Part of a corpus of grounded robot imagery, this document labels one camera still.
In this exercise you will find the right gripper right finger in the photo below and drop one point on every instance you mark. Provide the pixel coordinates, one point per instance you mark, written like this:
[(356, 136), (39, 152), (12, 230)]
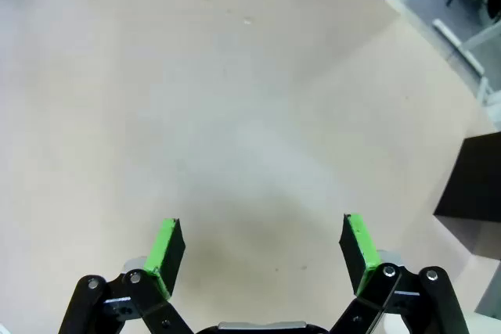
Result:
[(362, 244)]

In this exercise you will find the black open box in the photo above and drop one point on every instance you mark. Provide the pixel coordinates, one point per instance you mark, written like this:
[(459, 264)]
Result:
[(473, 177)]

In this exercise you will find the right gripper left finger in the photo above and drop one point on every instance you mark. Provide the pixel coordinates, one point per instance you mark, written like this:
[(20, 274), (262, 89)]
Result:
[(164, 248)]

